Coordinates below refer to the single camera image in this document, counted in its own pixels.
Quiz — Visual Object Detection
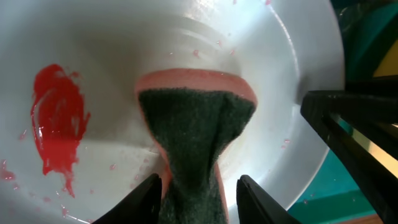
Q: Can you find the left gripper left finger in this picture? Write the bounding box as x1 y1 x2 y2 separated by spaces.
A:
93 174 162 224

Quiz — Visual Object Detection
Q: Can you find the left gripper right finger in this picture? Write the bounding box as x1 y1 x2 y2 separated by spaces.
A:
236 175 300 224

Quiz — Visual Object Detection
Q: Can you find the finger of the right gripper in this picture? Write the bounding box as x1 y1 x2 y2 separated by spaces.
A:
300 75 397 223

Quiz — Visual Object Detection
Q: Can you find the light blue plate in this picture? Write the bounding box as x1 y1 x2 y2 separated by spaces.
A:
1 0 345 223

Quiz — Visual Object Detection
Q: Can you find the teal plastic tray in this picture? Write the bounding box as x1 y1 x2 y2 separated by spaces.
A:
289 1 397 223

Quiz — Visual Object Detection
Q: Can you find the yellow-green plate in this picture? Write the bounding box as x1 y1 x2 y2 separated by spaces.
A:
353 41 398 177

